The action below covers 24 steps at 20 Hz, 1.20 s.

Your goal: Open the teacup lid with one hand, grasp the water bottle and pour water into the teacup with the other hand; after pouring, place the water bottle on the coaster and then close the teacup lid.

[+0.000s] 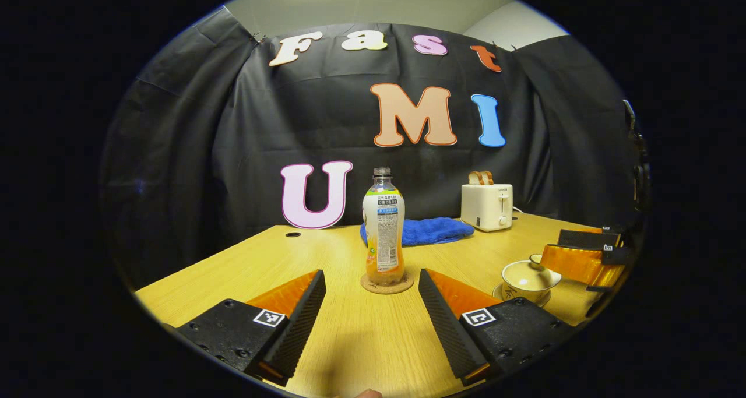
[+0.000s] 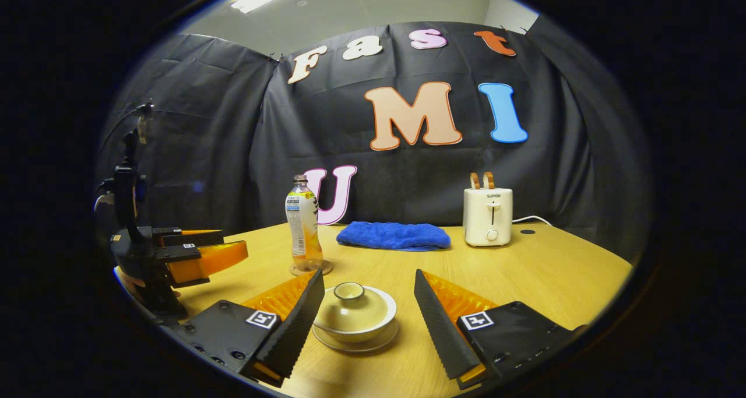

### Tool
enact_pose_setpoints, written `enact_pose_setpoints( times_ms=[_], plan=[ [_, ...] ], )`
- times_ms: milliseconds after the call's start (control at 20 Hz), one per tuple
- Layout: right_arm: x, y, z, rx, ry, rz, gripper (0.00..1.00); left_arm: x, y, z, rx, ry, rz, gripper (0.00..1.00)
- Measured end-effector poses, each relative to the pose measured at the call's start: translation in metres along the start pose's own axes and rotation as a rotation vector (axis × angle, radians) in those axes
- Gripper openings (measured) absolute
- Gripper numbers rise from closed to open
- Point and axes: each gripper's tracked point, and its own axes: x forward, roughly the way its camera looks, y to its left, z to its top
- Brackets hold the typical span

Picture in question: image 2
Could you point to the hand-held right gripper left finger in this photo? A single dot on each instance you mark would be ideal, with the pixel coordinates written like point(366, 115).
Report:
point(294, 328)

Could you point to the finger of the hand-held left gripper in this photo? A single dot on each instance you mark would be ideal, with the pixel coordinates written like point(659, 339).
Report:
point(210, 261)
point(192, 238)

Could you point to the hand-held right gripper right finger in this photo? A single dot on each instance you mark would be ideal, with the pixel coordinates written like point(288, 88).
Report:
point(443, 328)

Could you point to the cream teacup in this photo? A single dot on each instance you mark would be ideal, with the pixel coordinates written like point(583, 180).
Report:
point(384, 322)

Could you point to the round cork coaster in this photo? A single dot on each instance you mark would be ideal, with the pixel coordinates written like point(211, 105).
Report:
point(326, 267)

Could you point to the clear water bottle white label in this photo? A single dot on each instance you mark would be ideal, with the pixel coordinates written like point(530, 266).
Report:
point(303, 229)

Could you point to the cream saucer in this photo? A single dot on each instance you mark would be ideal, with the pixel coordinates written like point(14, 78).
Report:
point(355, 347)

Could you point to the black backdrop cloth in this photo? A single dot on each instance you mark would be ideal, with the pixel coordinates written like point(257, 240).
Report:
point(204, 153)

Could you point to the blue towel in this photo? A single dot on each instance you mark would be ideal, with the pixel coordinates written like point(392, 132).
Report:
point(393, 236)

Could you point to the cream toaster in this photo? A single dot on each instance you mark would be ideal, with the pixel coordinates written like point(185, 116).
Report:
point(488, 217)

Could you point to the toast bread slice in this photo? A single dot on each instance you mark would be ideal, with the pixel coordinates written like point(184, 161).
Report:
point(489, 180)
point(475, 181)

